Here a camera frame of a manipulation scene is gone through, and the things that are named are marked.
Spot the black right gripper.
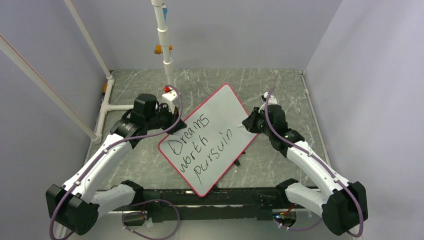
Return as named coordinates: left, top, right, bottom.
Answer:
left=242, top=106, right=274, bottom=137

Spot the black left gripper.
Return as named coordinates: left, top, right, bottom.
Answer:
left=145, top=103, right=186, bottom=135

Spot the red framed whiteboard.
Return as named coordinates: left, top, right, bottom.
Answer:
left=158, top=83, right=257, bottom=197

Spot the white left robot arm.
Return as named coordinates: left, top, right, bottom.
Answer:
left=45, top=87, right=187, bottom=240

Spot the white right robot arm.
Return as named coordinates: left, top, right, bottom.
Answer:
left=241, top=104, right=368, bottom=236

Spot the orange pipe clamp knob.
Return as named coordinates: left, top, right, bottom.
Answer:
left=152, top=44, right=173, bottom=55

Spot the white slanted corner pipe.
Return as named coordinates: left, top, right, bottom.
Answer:
left=64, top=0, right=133, bottom=144

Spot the white vertical pvc pipe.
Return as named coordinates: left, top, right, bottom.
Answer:
left=151, top=0, right=175, bottom=85

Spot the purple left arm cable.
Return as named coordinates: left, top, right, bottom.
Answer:
left=48, top=84, right=184, bottom=240

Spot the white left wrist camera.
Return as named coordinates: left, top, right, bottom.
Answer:
left=161, top=85, right=180, bottom=114

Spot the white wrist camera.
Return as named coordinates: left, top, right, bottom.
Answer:
left=161, top=85, right=180, bottom=114
left=259, top=91, right=278, bottom=111

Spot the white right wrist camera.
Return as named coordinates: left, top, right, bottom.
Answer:
left=259, top=91, right=278, bottom=111

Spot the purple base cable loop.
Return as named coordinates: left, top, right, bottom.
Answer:
left=121, top=198, right=181, bottom=240

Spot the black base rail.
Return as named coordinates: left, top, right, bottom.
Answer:
left=124, top=187, right=294, bottom=223

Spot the white red wall trim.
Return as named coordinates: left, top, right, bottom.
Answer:
left=0, top=35, right=101, bottom=144

